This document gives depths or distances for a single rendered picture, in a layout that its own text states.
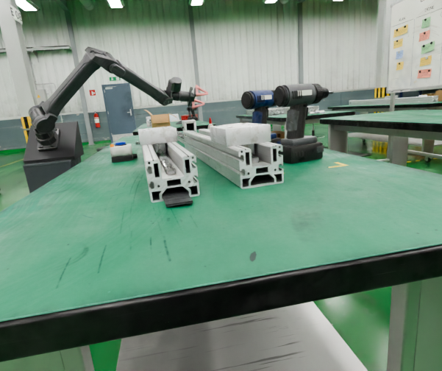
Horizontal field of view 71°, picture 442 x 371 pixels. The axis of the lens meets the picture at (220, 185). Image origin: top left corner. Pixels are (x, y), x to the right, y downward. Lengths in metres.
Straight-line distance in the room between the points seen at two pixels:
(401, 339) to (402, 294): 0.08
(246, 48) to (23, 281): 12.79
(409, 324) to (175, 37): 12.37
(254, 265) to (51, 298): 0.21
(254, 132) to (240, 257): 0.41
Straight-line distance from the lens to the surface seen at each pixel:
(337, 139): 2.98
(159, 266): 0.38
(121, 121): 12.44
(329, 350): 1.10
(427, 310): 0.63
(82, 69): 1.47
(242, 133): 0.72
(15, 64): 7.85
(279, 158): 0.68
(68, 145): 1.62
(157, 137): 0.93
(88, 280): 0.39
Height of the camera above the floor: 0.95
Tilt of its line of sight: 14 degrees down
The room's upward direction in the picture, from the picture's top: 5 degrees counter-clockwise
